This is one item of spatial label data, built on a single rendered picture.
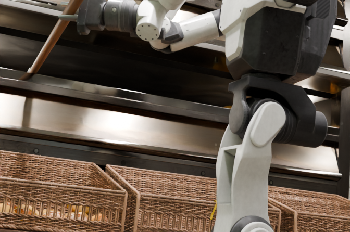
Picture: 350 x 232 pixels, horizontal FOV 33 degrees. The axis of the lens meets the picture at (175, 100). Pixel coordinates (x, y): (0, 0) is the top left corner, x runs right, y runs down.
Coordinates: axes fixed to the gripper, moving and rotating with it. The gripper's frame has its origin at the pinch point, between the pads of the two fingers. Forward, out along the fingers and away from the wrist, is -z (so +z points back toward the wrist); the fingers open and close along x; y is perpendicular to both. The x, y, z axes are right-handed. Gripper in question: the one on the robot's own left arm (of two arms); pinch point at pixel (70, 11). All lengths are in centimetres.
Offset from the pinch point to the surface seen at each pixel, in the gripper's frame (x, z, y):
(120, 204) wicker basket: 51, 12, 41
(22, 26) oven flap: -15, -44, 69
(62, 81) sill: 4, -26, 77
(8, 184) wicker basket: 49, -19, 24
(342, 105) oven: -10, 94, 145
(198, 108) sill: 5, 27, 107
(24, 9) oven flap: -17, -38, 55
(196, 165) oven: 30, 29, 107
